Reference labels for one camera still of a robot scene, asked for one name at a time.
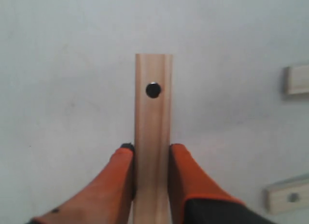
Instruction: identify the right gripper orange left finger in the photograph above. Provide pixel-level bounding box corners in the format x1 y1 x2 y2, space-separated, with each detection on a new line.
29 143 135 224

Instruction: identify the top plain wood strip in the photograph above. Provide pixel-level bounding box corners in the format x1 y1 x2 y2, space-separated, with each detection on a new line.
283 64 309 96

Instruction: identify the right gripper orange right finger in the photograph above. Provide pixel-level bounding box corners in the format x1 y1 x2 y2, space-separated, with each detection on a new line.
168 143 278 224

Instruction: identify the wood strip with magnets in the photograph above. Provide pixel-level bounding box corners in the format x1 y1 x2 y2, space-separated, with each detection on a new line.
133 54 172 224
264 174 309 214

